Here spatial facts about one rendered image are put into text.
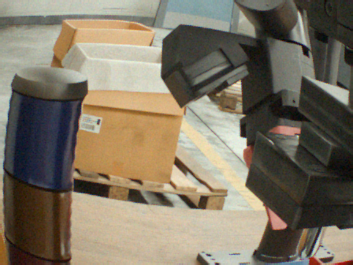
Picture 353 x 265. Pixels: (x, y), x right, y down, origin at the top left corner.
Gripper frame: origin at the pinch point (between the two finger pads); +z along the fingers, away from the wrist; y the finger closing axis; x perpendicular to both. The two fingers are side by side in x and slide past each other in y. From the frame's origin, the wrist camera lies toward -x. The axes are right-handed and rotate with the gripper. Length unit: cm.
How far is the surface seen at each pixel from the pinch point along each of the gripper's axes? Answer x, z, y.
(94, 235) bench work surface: -7.4, -3.0, -36.7
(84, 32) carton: 59, -155, -356
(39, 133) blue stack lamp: -26.5, 3.8, 33.3
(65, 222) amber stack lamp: -25.0, 6.7, 31.0
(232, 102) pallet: 214, -185, -544
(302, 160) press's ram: -8.0, -0.3, 18.0
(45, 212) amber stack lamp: -26.1, 6.6, 31.7
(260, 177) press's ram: -9.0, -0.3, 13.1
